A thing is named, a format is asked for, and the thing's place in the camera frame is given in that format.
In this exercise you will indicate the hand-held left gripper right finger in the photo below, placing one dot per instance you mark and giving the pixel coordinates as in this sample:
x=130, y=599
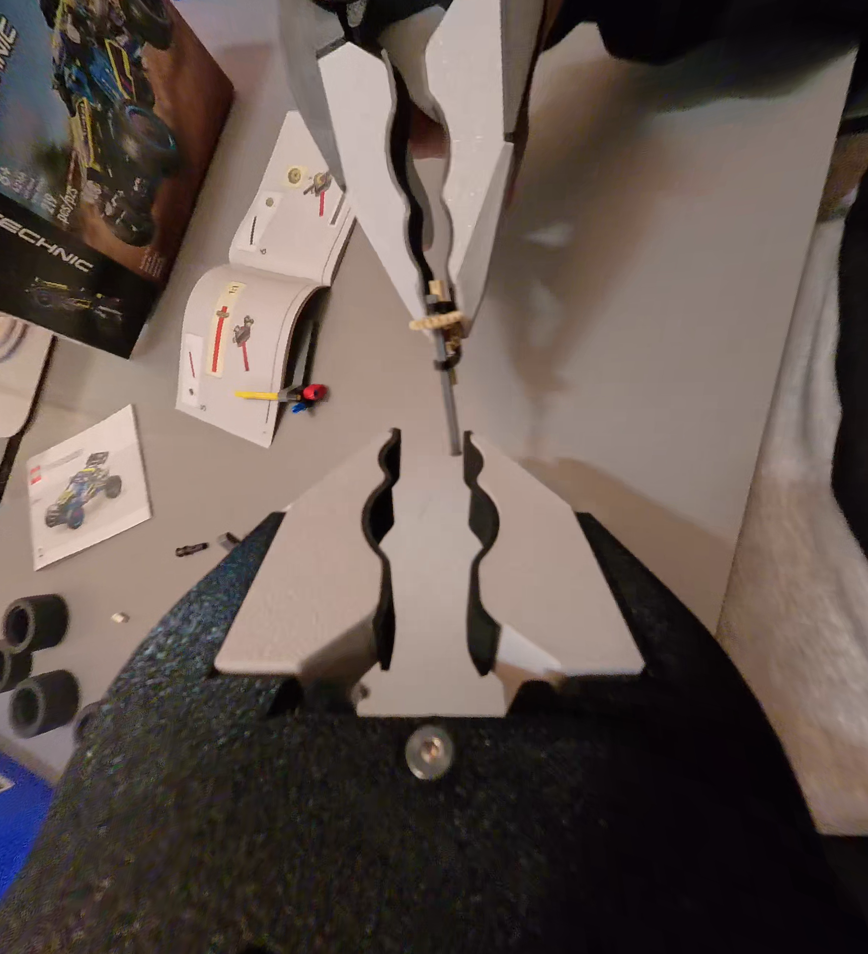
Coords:
x=560, y=596

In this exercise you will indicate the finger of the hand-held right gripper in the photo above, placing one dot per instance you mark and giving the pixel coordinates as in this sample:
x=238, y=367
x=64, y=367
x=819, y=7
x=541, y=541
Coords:
x=363, y=164
x=482, y=149

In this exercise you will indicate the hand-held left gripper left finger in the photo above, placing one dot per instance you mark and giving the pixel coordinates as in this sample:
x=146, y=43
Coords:
x=307, y=596

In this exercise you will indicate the black lego gear assembly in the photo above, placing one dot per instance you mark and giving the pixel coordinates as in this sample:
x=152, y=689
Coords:
x=437, y=324

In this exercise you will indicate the grey lego axle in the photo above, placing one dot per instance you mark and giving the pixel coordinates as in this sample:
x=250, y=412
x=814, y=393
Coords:
x=450, y=410

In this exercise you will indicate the instruction booklet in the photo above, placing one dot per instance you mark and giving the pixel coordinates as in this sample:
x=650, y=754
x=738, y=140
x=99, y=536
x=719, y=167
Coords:
x=203, y=387

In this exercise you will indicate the grey and black lego connector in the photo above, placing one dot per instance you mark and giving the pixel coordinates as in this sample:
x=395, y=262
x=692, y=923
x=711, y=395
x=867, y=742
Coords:
x=229, y=540

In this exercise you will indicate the black lego tyre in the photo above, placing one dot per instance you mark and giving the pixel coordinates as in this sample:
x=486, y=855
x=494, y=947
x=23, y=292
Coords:
x=20, y=671
x=57, y=700
x=50, y=618

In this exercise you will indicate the lego set cardboard box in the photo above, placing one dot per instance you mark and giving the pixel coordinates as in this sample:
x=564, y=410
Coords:
x=68, y=149

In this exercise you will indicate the person's grey fleece pants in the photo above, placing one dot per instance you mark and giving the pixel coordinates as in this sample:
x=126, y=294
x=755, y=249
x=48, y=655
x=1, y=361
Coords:
x=791, y=596

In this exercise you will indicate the small leaflet with car picture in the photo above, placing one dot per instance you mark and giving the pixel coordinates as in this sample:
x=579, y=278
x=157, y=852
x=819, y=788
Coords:
x=106, y=454

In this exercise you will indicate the blue plastic bin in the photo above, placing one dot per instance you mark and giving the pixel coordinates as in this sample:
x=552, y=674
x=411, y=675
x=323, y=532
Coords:
x=1, y=857

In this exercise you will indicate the lego frame with yellow axle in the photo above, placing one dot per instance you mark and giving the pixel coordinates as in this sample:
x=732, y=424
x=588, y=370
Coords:
x=314, y=393

